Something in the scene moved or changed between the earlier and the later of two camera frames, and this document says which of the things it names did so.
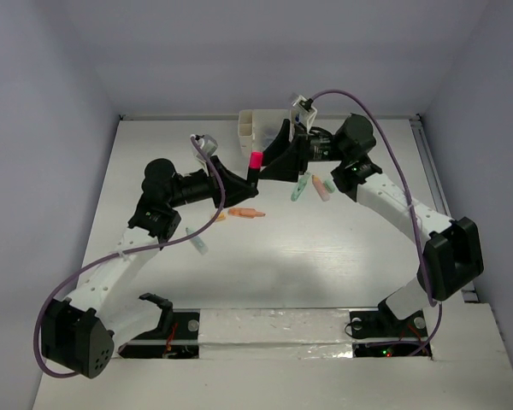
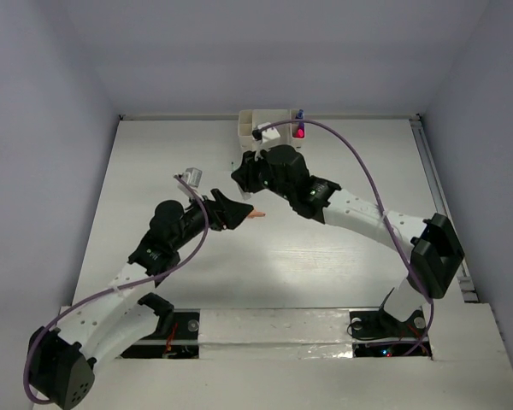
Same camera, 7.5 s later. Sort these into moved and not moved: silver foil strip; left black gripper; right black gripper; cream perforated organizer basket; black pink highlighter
Moved: left black gripper; black pink highlighter; right black gripper
Not moved: silver foil strip; cream perforated organizer basket
